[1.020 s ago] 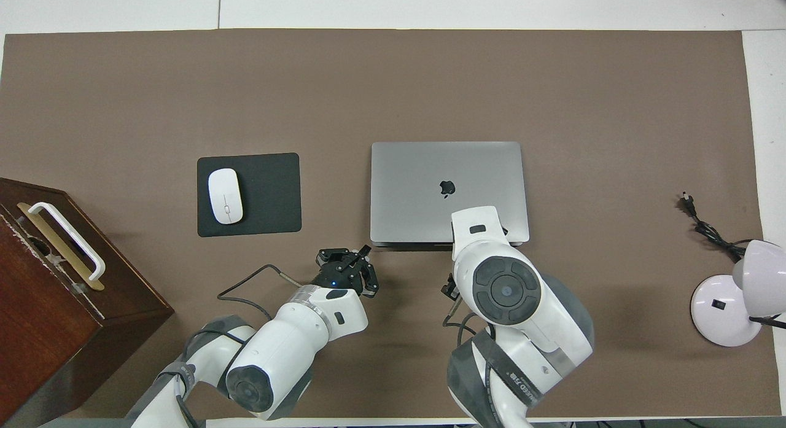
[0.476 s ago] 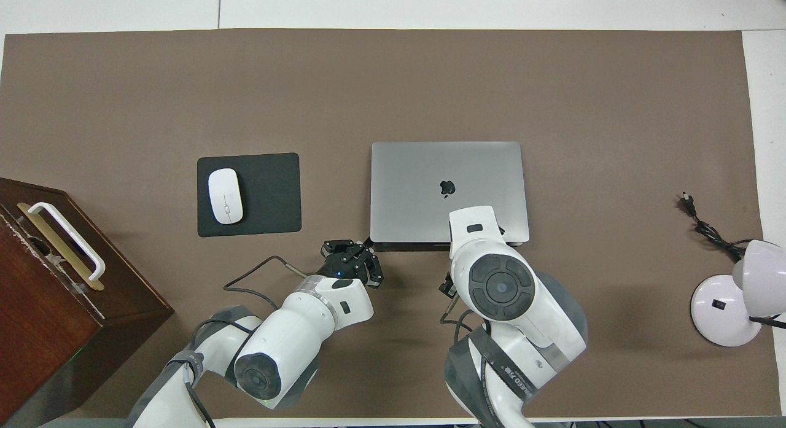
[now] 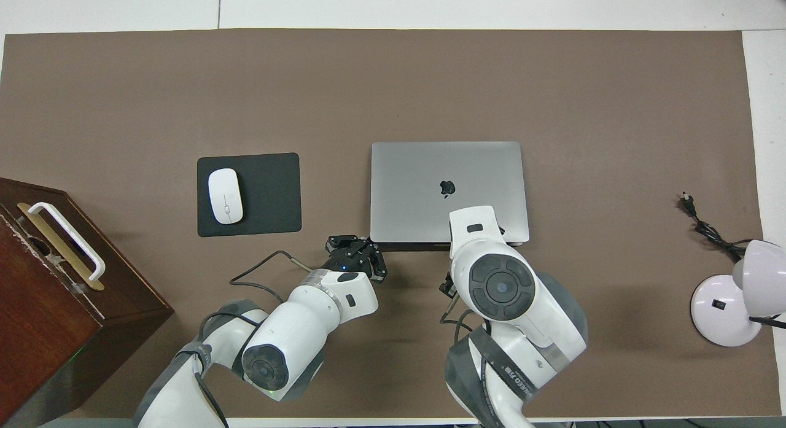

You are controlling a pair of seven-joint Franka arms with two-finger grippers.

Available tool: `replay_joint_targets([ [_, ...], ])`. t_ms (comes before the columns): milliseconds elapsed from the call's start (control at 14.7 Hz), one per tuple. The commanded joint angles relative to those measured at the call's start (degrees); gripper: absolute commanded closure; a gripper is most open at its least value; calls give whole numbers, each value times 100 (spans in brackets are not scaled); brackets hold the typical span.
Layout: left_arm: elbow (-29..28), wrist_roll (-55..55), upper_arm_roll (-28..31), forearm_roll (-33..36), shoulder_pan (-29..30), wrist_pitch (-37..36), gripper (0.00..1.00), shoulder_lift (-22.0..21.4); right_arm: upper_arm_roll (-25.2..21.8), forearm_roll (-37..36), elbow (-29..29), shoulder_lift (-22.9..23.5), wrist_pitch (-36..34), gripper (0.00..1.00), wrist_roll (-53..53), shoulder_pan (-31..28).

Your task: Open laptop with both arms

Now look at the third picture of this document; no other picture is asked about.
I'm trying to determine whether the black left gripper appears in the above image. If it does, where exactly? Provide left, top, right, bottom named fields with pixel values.
left=319, top=235, right=389, bottom=284

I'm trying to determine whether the silver grey laptop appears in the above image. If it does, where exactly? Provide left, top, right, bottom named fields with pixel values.
left=370, top=141, right=531, bottom=252

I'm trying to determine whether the black mouse pad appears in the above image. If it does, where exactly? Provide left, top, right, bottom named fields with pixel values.
left=196, top=152, right=303, bottom=238

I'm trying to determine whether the white computer mouse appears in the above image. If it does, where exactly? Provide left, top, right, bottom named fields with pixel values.
left=208, top=168, right=244, bottom=225

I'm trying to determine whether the brown table mat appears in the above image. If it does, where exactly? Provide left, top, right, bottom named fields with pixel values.
left=0, top=29, right=782, bottom=419

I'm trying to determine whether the dark brown wooden box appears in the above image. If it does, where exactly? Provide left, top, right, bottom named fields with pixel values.
left=0, top=177, right=175, bottom=424

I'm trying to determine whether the white desk lamp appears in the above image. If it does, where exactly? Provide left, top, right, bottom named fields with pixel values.
left=690, top=239, right=786, bottom=348

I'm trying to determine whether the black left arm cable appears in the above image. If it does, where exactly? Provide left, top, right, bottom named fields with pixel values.
left=230, top=251, right=320, bottom=289

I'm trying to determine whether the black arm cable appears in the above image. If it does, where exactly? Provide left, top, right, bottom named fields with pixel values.
left=230, top=251, right=320, bottom=289
left=438, top=274, right=489, bottom=349

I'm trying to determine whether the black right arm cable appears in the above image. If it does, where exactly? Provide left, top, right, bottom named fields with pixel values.
left=438, top=274, right=489, bottom=349

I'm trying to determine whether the white box handle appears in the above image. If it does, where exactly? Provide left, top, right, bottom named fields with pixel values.
left=28, top=201, right=106, bottom=282

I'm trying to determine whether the brass handle plate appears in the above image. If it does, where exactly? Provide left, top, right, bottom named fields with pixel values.
left=17, top=202, right=105, bottom=292

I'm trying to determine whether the black lamp power cable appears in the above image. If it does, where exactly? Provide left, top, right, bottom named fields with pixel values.
left=680, top=193, right=786, bottom=329

